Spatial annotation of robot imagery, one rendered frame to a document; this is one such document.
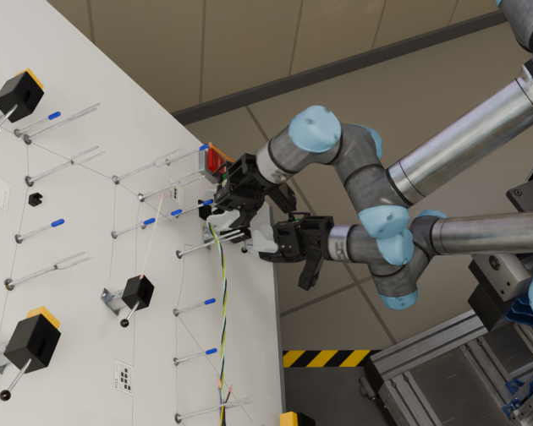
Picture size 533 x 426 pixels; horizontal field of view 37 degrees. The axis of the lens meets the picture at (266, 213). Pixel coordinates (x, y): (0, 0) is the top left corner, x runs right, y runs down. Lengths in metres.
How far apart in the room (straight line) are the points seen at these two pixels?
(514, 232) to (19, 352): 0.89
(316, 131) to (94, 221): 0.39
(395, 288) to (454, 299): 1.40
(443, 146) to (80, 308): 0.61
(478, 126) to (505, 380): 1.48
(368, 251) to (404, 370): 1.06
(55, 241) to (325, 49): 2.24
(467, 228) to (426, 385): 1.07
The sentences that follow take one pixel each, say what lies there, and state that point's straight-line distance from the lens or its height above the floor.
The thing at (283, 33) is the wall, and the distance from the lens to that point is 3.14.
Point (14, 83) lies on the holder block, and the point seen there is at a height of 1.63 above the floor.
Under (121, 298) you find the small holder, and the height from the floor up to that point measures 1.37.
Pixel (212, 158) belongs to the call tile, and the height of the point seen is 1.14.
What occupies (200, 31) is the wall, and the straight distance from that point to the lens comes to 2.92.
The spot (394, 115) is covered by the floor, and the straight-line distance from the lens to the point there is 3.41.
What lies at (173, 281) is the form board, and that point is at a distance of 1.49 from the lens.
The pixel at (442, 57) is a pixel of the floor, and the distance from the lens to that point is 3.71.
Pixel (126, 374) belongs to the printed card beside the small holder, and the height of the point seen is 1.28.
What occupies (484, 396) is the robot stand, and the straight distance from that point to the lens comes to 2.61.
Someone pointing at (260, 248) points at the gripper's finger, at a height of 1.08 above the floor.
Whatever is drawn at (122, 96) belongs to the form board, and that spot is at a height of 1.33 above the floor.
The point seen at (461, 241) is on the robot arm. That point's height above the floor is 1.23.
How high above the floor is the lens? 2.50
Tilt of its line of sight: 56 degrees down
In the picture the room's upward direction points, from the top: 10 degrees clockwise
